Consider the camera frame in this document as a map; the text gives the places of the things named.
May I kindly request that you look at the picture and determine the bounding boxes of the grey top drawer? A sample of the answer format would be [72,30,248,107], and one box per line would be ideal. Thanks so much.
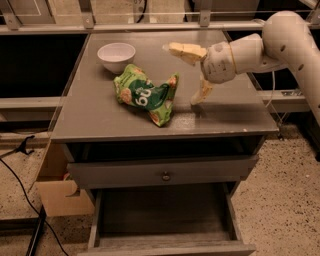
[67,155,258,189]

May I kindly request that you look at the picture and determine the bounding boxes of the brown cardboard box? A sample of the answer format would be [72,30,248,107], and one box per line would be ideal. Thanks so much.
[35,142,94,217]

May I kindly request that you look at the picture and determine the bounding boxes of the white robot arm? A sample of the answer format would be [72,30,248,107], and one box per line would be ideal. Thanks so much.
[163,11,320,123]

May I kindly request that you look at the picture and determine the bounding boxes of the grey open middle drawer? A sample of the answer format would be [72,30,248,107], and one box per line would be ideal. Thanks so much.
[77,183,256,256]

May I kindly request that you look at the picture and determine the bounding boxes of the white rounded gripper body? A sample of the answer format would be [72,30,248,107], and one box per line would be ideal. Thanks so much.
[201,42,236,84]

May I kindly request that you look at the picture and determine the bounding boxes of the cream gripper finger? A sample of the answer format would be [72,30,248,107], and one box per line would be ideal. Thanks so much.
[163,42,207,66]
[190,76,213,105]

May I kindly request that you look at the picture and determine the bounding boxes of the grey wooden nightstand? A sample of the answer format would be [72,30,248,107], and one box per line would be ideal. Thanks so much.
[52,31,277,190]

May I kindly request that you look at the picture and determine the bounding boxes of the black floor cable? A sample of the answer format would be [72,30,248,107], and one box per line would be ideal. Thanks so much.
[0,157,69,256]

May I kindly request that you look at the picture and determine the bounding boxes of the metal railing frame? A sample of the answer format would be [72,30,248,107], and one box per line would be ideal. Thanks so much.
[0,0,320,36]

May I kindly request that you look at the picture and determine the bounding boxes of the white ceramic bowl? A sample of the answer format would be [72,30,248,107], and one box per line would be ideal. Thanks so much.
[97,43,136,74]

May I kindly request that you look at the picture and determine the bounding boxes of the round brass drawer knob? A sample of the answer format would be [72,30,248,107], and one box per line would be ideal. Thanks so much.
[162,172,171,181]

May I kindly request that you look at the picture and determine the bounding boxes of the green rice chip bag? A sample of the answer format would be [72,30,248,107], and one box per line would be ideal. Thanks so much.
[113,64,179,127]

